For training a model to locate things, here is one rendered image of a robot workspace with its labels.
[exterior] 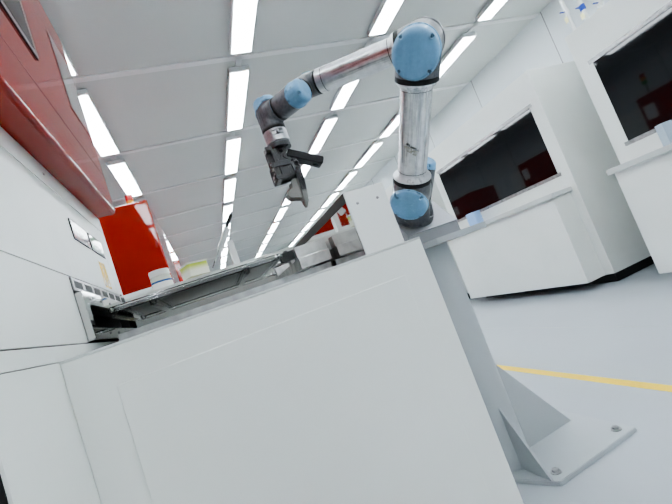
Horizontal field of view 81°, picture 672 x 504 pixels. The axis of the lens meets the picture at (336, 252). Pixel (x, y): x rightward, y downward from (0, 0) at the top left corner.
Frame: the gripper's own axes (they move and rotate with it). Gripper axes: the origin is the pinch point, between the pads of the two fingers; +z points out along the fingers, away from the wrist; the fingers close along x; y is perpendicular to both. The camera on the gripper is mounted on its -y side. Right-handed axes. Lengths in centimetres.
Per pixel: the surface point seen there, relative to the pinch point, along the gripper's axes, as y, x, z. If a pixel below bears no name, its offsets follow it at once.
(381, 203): -3.2, 40.0, 14.2
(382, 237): -0.6, 40.1, 21.1
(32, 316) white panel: 57, 51, 17
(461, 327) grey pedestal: -38, -6, 55
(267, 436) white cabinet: 34, 47, 46
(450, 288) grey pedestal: -39, -5, 41
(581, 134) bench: -306, -141, -25
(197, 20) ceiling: -10, -127, -169
